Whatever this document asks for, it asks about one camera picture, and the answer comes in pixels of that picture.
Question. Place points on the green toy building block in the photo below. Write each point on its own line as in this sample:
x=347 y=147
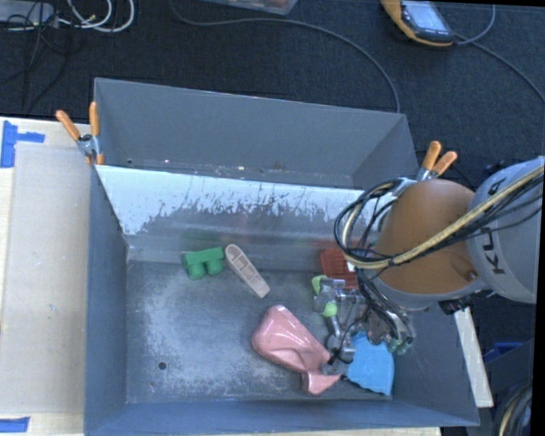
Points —
x=201 y=261

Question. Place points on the red-brown flat block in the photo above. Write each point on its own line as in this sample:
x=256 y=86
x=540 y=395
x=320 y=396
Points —
x=336 y=262

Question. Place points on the blue sponge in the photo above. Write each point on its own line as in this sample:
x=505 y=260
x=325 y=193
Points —
x=374 y=368

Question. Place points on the beige plastic wedge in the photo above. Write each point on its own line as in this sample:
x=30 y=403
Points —
x=246 y=271

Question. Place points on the black cylinder on white bracket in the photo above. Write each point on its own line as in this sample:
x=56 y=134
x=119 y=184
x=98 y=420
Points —
x=451 y=306

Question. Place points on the pink shiny plastic toy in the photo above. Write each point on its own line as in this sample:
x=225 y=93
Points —
x=283 y=337

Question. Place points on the lime green toy piece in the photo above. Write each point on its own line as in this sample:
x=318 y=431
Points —
x=331 y=310

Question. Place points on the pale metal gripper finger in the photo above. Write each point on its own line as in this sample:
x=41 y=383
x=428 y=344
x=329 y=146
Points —
x=342 y=350
x=330 y=292

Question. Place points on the pale wood board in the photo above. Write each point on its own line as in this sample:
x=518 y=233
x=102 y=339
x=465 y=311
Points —
x=44 y=267

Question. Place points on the grey metal bin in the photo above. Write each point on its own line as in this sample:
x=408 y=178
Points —
x=201 y=328

